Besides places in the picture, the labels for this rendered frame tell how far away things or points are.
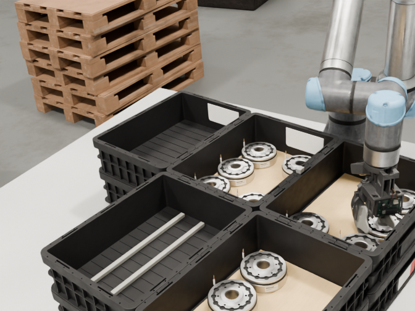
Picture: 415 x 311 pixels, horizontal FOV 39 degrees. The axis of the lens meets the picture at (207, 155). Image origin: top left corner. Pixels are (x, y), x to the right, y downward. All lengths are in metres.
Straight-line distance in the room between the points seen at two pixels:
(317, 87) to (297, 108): 2.52
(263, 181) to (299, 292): 0.44
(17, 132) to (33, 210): 2.14
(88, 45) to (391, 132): 2.57
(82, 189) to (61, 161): 0.21
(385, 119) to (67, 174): 1.17
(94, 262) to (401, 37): 0.97
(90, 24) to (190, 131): 1.73
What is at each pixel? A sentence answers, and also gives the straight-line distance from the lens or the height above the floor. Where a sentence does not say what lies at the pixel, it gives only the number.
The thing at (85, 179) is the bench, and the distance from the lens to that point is 1.99.
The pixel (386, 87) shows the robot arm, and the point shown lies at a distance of 1.34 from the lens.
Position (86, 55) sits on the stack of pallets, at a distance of 3.61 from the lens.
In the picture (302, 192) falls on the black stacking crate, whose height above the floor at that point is 0.88.
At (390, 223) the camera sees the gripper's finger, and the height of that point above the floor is 0.89.
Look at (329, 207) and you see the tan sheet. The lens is 1.54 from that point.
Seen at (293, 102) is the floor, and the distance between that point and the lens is 3.95.
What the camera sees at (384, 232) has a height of 0.86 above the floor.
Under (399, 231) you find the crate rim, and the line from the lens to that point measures 1.33.
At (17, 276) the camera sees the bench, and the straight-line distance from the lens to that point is 1.67.
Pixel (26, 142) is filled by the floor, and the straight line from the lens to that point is 3.86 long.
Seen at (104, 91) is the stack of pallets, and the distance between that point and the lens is 3.73.
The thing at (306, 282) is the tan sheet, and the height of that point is 0.83.
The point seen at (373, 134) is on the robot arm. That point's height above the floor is 1.13.
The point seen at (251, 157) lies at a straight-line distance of 1.69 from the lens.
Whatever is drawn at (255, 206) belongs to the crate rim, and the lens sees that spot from 1.37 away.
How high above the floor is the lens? 1.74
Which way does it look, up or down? 31 degrees down
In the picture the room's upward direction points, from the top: 5 degrees counter-clockwise
